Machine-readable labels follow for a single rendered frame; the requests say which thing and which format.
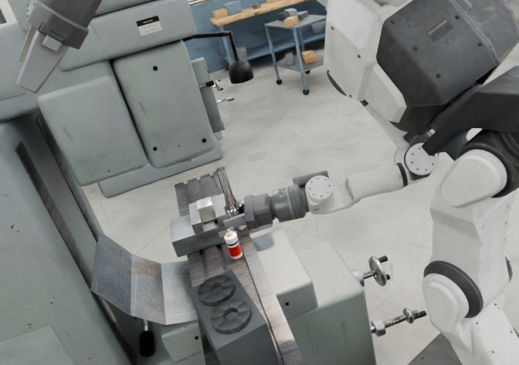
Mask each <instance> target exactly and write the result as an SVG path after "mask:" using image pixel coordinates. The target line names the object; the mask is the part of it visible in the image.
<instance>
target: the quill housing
mask: <svg viewBox="0 0 519 365"><path fill-rule="evenodd" d="M112 68H113V71H114V74H115V76H116V78H117V81H118V84H119V86H120V89H121V92H122V94H123V96H124V99H125V102H126V104H127V107H128V109H129V111H130V114H131V117H132V120H133V121H134V125H135V127H136V129H137V132H138V135H139V137H140V139H141V143H142V145H143V147H144V150H145V153H146V155H147V157H148V160H149V162H150V164H151V166H152V167H154V168H157V169H161V168H164V167H169V166H171V165H174V164H178V163H181V162H183V161H187V160H190V159H192V158H196V157H200V156H202V155H205V154H209V153H211V152H212V151H214V149H215V138H214V135H213V132H212V128H211V125H210V122H209V118H208V115H207V113H206V110H205V105H204V103H203V100H202V95H201V93H200V90H199V87H198V83H197V80H196V77H195V73H194V70H193V68H192V63H191V60H190V58H189V54H188V50H187V48H186V45H185V44H184V42H183V41H182V39H179V40H175V41H173V42H168V43H165V44H162V45H159V46H154V47H151V48H149V49H144V50H141V51H138V52H133V53H130V54H127V55H124V56H120V57H117V58H114V59H113V61H112Z"/></svg>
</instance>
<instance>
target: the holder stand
mask: <svg viewBox="0 0 519 365"><path fill-rule="evenodd" d="M188 293H189V295H190V297H191V299H192V302H193V305H194V307H195V310H196V312H197V314H198V317H199V319H200V322H201V324H202V327H203V329H204V331H205V335H206V336H207V339H208V341H209V344H210V346H211V348H212V350H213V353H214V354H215V357H216V359H217V360H218V363H219V365H280V362H279V358H278V356H277V353H276V349H275V346H274V343H273V339H272V336H271V334H270V329H269V327H268V324H267V321H266V320H265V319H264V317H263V315H262V314H261V312H260V311H259V310H258V308H257V307H256V305H255V303H254V302H253V301H252V299H251V298H250V296H249V294H248V293H247V291H246V290H245V289H244V287H243V285H242V284H241V282H240V281H239V280H238V278H237V277H236V275H235V273H234V272H233V270H231V269H230V270H228V271H226V272H224V273H222V274H220V275H217V276H214V277H212V278H209V279H207V280H206V281H204V282H203V283H201V284H199V285H197V286H195V287H193V288H191V289H189V290H188Z"/></svg>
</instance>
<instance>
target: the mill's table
mask: <svg viewBox="0 0 519 365"><path fill-rule="evenodd" d="M200 178H201V179H199V180H197V178H192V179H190V180H187V184H184V182H181V183H178V184H175V192H176V197H177V202H178V210H179V214H180V217H182V216H186V215H190V211H189V206H188V205H189V204H192V203H195V202H197V201H199V200H202V199H204V198H208V197H211V199H212V197H214V196H217V195H220V194H223V192H222V188H221V185H220V182H219V178H218V175H217V173H216V171H214V172H213V175H211V176H210V174H205V175H202V176H200ZM238 240H239V244H240V248H241V250H242V253H243V255H242V256H241V257H240V258H239V259H232V258H231V256H230V254H229V250H228V247H227V244H226V242H224V243H222V244H218V245H214V246H212V247H209V248H205V249H203V250H200V251H197V252H193V253H191V254H188V255H187V259H188V267H189V271H190V276H191V281H192V288H193V287H195V286H197V285H199V284H201V283H203V282H204V281H206V280H207V279H209V278H212V277H214V276H217V275H220V274H222V273H224V272H226V271H228V270H230V269H231V270H233V272H234V273H235V275H236V277H237V278H238V280H239V281H240V282H241V284H242V285H243V287H244V289H245V290H246V291H247V293H248V294H249V296H250V298H251V299H252V301H253V302H254V303H255V305H256V307H257V308H258V310H259V311H260V312H261V314H262V315H263V317H264V319H265V320H266V321H267V324H268V327H269V329H270V334H271V336H272V339H273V343H274V346H275V349H276V353H277V356H278V358H279V362H280V365H305V363H304V360H303V358H302V356H301V354H300V351H299V349H298V347H297V344H296V342H295V339H294V338H293V334H292V333H291V331H290V327H289V326H288V323H287V321H286V318H285V316H284V314H283V311H282V309H281V307H280V304H279V302H278V300H277V298H276V295H275V293H274V291H273V288H272V286H271V284H270V281H269V279H268V277H267V274H266V272H265V269H264V267H263V264H262V262H261V261H260V257H259V256H258V253H257V251H256V248H255V246H254V244H253V241H252V239H251V237H250V235H245V236H243V237H240V238H238ZM197 316H198V314H197ZM198 324H199V329H200V333H201V338H202V347H203V351H204V356H205V364H206V365H219V363H218V360H217V359H216V357H215V354H214V353H213V350H212V348H211V346H210V344H209V341H208V339H207V336H206V335H205V331H204V329H203V327H202V324H201V322H200V319H199V317H198Z"/></svg>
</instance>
